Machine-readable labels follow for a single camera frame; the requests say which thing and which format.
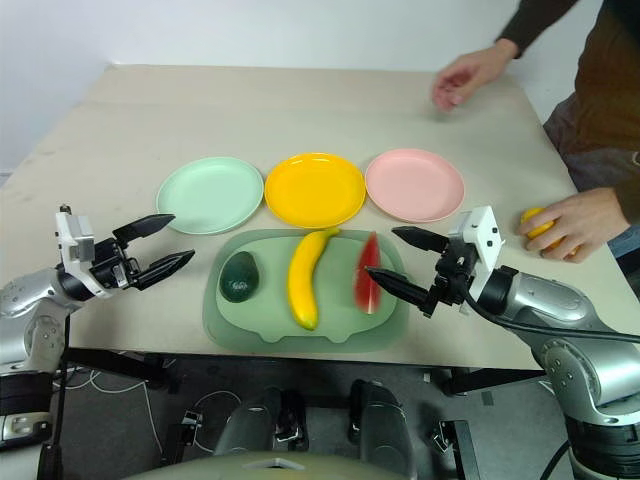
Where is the pink plate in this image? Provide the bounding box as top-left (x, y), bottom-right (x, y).
top-left (364, 147), bottom-right (466, 224)

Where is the dark green avocado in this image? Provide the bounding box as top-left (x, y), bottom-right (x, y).
top-left (219, 251), bottom-right (262, 303)

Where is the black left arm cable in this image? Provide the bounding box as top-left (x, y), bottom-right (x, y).
top-left (37, 309), bottom-right (72, 480)

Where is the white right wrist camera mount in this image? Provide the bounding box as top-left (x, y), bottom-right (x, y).
top-left (446, 205), bottom-right (506, 301)

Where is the black metal floor bracket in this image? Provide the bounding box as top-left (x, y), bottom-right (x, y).
top-left (164, 409), bottom-right (204, 469)
top-left (433, 419), bottom-right (481, 480)

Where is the person's brown clothed torso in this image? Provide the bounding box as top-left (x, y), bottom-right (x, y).
top-left (542, 0), bottom-right (640, 261)

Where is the yellow banana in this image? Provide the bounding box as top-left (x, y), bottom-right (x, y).
top-left (287, 228), bottom-right (342, 332)

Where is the green plastic tray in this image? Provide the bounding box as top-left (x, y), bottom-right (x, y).
top-left (201, 228), bottom-right (411, 354)

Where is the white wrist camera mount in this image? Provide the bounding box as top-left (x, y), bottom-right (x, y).
top-left (446, 205), bottom-right (506, 301)
top-left (53, 203), bottom-right (114, 300)

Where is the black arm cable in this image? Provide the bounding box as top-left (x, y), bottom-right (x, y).
top-left (462, 292), bottom-right (640, 346)
top-left (37, 309), bottom-right (72, 480)

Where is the person's left hand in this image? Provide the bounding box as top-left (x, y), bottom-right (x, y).
top-left (516, 187), bottom-right (632, 265)

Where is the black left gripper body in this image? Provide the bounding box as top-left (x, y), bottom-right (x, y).
top-left (89, 237), bottom-right (141, 291)

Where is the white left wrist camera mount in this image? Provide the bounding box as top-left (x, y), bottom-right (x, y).
top-left (53, 203), bottom-right (114, 300)

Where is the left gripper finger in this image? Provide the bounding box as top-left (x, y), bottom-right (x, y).
top-left (112, 213), bottom-right (177, 246)
top-left (132, 249), bottom-right (197, 292)

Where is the yellow orange fruit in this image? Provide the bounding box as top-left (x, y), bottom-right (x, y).
top-left (520, 206), bottom-right (584, 259)

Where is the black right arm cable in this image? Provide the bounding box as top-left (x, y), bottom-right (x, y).
top-left (462, 292), bottom-right (640, 346)

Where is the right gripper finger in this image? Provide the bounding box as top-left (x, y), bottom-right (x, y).
top-left (391, 225), bottom-right (450, 255)
top-left (365, 267), bottom-right (435, 318)

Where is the dark grey rounded shape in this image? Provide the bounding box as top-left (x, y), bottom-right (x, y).
top-left (214, 387), bottom-right (307, 457)
top-left (348, 379), bottom-right (417, 480)

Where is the light green plate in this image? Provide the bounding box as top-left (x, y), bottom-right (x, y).
top-left (155, 156), bottom-right (265, 236)

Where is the yellow plate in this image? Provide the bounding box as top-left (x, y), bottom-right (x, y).
top-left (264, 151), bottom-right (367, 229)

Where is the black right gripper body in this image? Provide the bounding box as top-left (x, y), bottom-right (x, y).
top-left (428, 239), bottom-right (480, 314)

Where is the white floor cable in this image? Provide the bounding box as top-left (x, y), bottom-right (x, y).
top-left (192, 389), bottom-right (241, 451)
top-left (62, 367), bottom-right (151, 401)

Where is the person's right hand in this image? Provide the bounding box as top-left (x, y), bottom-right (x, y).
top-left (431, 38), bottom-right (521, 112)

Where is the red watermelon slice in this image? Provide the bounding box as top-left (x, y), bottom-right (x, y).
top-left (352, 230), bottom-right (384, 315)

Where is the black table frame bar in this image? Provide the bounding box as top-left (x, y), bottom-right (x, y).
top-left (447, 367), bottom-right (547, 397)
top-left (64, 348), bottom-right (182, 394)

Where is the olive grey robot body cover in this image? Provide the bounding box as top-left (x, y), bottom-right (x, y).
top-left (124, 449), bottom-right (416, 480)

